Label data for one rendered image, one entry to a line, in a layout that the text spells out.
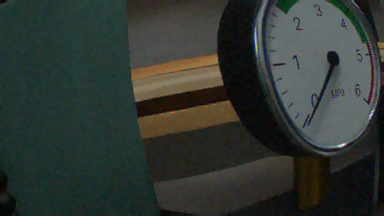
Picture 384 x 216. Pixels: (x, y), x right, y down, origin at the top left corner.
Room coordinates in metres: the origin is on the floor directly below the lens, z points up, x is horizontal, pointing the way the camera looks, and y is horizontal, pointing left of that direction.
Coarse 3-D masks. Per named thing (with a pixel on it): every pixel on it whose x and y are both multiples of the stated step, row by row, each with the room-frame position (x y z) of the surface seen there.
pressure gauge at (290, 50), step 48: (240, 0) 0.32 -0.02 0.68; (288, 0) 0.31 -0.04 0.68; (336, 0) 0.32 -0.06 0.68; (240, 48) 0.31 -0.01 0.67; (288, 48) 0.31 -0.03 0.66; (336, 48) 0.31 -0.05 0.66; (240, 96) 0.32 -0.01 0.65; (288, 96) 0.30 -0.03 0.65; (336, 96) 0.31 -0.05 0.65; (288, 144) 0.31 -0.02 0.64; (336, 144) 0.31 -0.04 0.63
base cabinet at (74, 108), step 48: (48, 0) 0.34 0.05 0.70; (96, 0) 0.35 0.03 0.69; (0, 48) 0.33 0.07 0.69; (48, 48) 0.34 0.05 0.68; (96, 48) 0.35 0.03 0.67; (0, 96) 0.33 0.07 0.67; (48, 96) 0.34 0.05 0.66; (96, 96) 0.35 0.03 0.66; (0, 144) 0.33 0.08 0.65; (48, 144) 0.34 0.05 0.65; (96, 144) 0.35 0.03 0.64; (48, 192) 0.34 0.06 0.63; (96, 192) 0.35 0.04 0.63; (144, 192) 0.35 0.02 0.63
